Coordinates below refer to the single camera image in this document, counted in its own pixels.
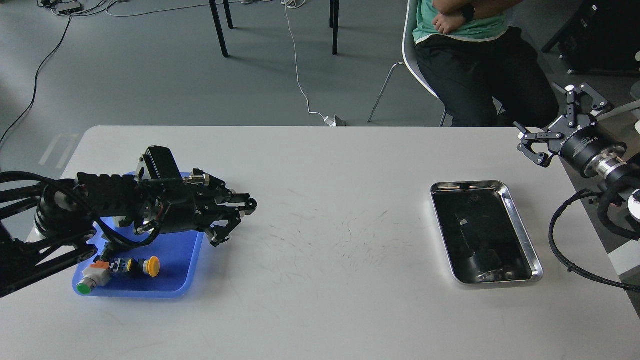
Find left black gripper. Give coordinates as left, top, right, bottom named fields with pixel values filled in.
left=134, top=145, right=258, bottom=248

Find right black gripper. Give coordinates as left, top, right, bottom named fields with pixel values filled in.
left=516, top=83, right=627, bottom=179

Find small black gear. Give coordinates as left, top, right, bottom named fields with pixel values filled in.
left=467, top=193, right=482, bottom=205

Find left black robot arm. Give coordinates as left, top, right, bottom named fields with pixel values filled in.
left=1, top=145, right=258, bottom=297

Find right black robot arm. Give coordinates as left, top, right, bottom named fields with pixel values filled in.
left=514, top=83, right=639, bottom=293

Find blue plastic tray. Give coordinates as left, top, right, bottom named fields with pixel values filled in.
left=87, top=231, right=204, bottom=299

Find black equipment case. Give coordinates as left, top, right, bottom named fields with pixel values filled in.
left=541, top=0, right=640, bottom=77

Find seated person green shirt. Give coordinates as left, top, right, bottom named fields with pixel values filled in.
left=413, top=0, right=559, bottom=129

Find steel metal tray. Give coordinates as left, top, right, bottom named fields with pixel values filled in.
left=430, top=180, right=544, bottom=287

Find green grey push button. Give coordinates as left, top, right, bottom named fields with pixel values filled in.
left=75, top=260, right=112, bottom=296

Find white chair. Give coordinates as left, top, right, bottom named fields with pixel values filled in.
left=367, top=0, right=439, bottom=123

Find black table legs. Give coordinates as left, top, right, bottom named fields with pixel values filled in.
left=206, top=0, right=340, bottom=58

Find power strip on floor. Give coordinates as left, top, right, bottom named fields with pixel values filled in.
left=36, top=0, right=83, bottom=16

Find yellow push button switch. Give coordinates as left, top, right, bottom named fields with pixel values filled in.
left=109, top=256, right=161, bottom=278

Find white floor cable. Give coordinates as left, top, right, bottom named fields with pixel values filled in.
left=282, top=0, right=347, bottom=127

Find black floor cable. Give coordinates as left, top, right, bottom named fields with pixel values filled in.
left=0, top=15, right=75, bottom=146

